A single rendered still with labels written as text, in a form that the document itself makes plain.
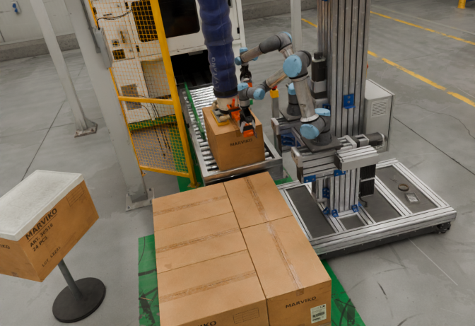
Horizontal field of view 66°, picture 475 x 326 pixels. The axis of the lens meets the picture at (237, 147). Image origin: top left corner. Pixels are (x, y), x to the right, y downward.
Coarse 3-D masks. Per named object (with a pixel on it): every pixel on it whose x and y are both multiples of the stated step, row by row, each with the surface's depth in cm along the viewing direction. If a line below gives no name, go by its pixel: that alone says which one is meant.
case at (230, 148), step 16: (208, 112) 333; (208, 128) 332; (224, 128) 303; (256, 128) 301; (224, 144) 300; (240, 144) 305; (256, 144) 309; (224, 160) 307; (240, 160) 312; (256, 160) 316
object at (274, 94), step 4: (276, 88) 350; (272, 92) 345; (276, 92) 346; (272, 96) 347; (276, 96) 348; (272, 100) 351; (276, 100) 351; (272, 104) 353; (276, 104) 353; (272, 108) 357; (276, 108) 355; (272, 112) 360; (276, 112) 357; (272, 116) 363; (276, 116) 359; (276, 140) 372; (276, 144) 375; (276, 148) 377; (280, 152) 381
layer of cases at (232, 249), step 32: (192, 192) 299; (224, 192) 294; (256, 192) 289; (160, 224) 270; (192, 224) 266; (224, 224) 262; (256, 224) 258; (288, 224) 254; (160, 256) 243; (192, 256) 239; (224, 256) 236; (256, 256) 233; (288, 256) 230; (160, 288) 220; (192, 288) 218; (224, 288) 215; (256, 288) 212; (288, 288) 210; (320, 288) 213; (160, 320) 202; (192, 320) 199; (224, 320) 206; (256, 320) 213; (288, 320) 220; (320, 320) 228
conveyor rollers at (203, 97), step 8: (200, 88) 500; (208, 88) 502; (184, 96) 482; (192, 96) 483; (200, 96) 477; (208, 96) 478; (200, 104) 454; (208, 104) 454; (192, 112) 436; (200, 112) 437; (192, 120) 420; (200, 120) 414; (200, 136) 382; (200, 144) 367; (208, 144) 368; (208, 152) 352; (264, 152) 345; (208, 160) 345; (208, 168) 328; (216, 168) 330
